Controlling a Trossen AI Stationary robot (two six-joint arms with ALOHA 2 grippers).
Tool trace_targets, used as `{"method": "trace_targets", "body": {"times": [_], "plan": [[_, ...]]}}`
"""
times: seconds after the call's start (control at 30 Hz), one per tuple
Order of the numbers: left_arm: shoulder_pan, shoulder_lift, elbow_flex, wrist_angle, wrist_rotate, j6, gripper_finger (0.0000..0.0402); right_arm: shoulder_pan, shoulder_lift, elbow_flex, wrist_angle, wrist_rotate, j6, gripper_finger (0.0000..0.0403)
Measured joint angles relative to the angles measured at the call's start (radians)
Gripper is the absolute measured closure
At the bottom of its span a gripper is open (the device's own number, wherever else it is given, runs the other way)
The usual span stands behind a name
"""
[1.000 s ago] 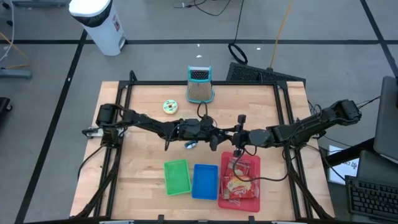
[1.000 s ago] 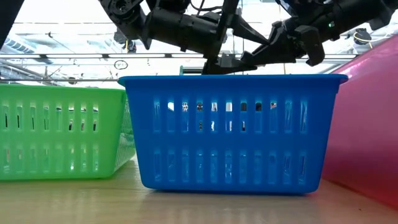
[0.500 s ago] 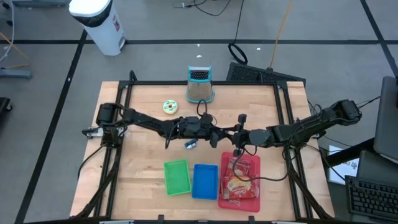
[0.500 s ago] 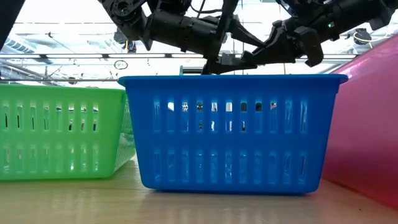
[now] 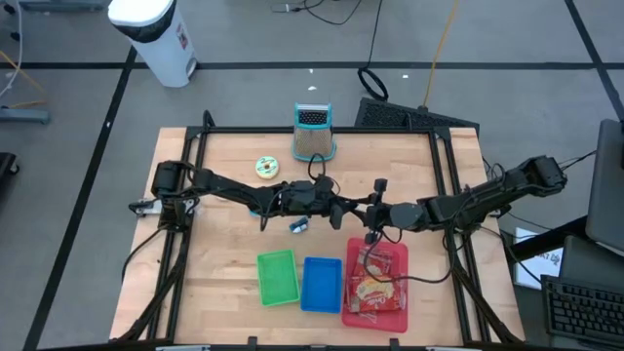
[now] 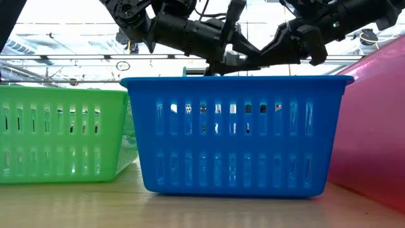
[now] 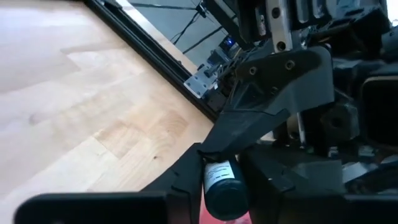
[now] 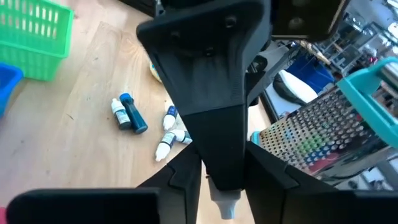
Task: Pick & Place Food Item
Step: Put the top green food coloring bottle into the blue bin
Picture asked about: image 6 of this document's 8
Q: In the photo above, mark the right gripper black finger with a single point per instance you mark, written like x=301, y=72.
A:
x=291, y=24
x=281, y=49

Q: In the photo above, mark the red plastic basket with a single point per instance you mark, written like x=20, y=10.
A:
x=373, y=126

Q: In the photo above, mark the black horizontal rail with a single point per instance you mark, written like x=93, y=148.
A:
x=79, y=57

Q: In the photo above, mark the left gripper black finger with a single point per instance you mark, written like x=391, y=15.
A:
x=243, y=62
x=248, y=46

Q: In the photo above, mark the blue plastic basket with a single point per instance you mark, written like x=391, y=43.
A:
x=237, y=142

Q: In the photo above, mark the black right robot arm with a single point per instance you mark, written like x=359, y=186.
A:
x=364, y=12

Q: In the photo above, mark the green plastic basket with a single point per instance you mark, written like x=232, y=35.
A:
x=63, y=141

